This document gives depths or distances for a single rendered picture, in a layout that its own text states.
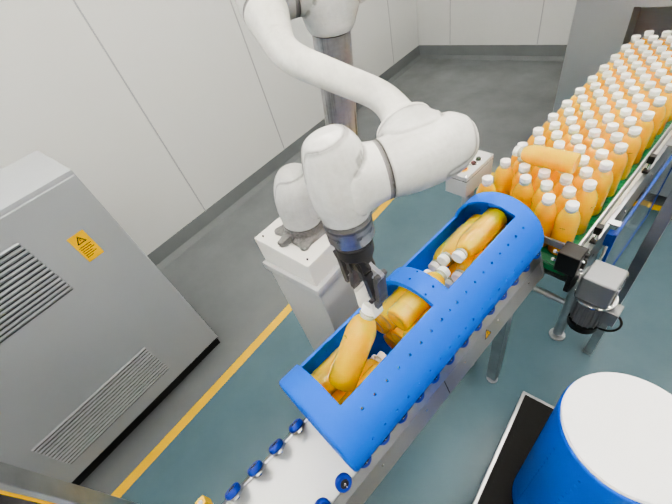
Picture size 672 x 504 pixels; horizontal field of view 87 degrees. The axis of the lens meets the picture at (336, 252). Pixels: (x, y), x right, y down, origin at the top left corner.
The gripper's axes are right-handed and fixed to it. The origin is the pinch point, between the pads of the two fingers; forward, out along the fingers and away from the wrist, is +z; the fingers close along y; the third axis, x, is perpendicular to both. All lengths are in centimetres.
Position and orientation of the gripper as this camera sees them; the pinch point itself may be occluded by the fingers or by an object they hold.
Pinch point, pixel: (368, 300)
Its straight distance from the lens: 81.7
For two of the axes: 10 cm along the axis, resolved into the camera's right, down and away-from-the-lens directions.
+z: 2.2, 6.8, 7.0
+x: 7.1, -6.0, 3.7
